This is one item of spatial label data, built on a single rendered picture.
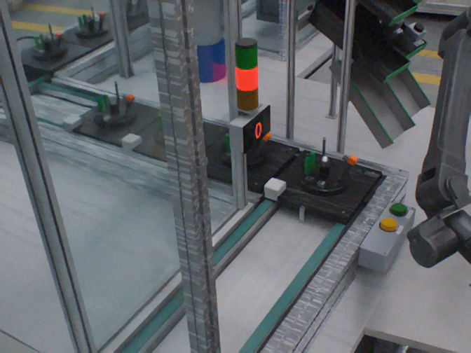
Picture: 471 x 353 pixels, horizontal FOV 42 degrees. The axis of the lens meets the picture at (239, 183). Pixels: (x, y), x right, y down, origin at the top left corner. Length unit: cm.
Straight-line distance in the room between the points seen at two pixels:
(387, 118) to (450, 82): 65
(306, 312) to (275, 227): 34
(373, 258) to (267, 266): 25
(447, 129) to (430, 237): 21
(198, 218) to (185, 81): 16
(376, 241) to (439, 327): 24
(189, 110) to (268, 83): 184
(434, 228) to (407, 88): 99
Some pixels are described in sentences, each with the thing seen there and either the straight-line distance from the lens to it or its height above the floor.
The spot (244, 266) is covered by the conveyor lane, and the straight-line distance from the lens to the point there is 148.
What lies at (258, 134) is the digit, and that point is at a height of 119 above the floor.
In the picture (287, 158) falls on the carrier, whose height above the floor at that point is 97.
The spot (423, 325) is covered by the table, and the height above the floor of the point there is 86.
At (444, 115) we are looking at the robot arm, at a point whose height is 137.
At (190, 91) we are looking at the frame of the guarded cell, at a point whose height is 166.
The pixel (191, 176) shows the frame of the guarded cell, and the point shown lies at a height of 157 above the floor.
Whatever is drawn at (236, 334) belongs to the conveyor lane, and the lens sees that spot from 133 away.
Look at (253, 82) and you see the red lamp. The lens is 136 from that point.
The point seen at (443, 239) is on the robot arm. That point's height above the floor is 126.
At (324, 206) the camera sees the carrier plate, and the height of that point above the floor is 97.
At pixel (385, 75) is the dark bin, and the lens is 172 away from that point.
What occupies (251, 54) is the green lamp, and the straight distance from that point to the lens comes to 134.
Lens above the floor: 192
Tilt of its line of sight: 35 degrees down
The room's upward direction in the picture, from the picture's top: 2 degrees counter-clockwise
